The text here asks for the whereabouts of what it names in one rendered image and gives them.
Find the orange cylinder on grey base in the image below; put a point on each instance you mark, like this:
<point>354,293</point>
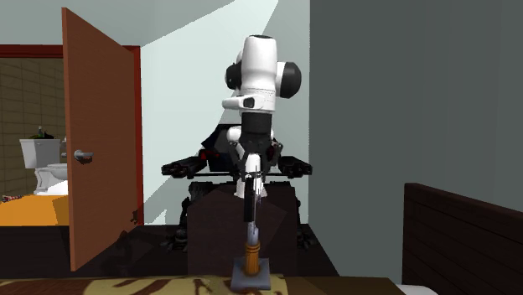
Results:
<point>252,261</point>

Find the white toilet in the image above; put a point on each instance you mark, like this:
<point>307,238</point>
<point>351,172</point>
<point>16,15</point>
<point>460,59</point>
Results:
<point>39,153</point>

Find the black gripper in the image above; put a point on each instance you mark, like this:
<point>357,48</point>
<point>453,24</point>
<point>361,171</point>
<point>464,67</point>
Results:
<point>256,127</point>

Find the black machine with red marks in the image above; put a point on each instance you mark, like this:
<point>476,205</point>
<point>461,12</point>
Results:
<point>184,167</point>

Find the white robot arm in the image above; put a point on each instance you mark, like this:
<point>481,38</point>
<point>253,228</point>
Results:
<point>258,69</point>

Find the dark robot stand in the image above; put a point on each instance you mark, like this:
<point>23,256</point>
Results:
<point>216,237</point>

